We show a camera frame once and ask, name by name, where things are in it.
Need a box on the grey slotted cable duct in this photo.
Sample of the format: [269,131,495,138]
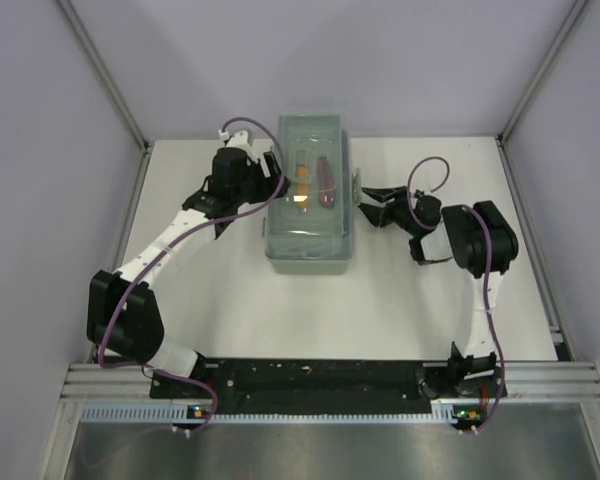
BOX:
[81,403,480,425]

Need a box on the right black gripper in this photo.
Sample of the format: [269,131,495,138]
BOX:
[355,186,420,238]

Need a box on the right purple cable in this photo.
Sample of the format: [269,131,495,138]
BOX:
[408,157,506,435]

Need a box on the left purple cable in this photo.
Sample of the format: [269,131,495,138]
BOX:
[97,117,289,436]

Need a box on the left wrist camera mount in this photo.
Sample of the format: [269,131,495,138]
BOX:
[218,128,257,161]

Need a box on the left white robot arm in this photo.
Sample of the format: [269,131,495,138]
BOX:
[87,146,288,397]

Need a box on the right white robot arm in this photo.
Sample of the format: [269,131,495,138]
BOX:
[359,186,519,396]

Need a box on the red black utility knife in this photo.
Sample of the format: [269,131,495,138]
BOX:
[317,156,337,210]

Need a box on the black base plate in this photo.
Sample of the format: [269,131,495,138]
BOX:
[150,357,506,416]

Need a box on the aluminium frame rail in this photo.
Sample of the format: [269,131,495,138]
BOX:
[60,361,600,403]

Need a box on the green clear-lid tool box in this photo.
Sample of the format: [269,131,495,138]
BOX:
[265,113,355,275]

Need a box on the purple cable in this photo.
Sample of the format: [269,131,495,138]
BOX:
[408,157,506,435]
[97,117,289,436]

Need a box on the yellow black utility knife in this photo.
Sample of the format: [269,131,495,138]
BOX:
[292,163,311,214]

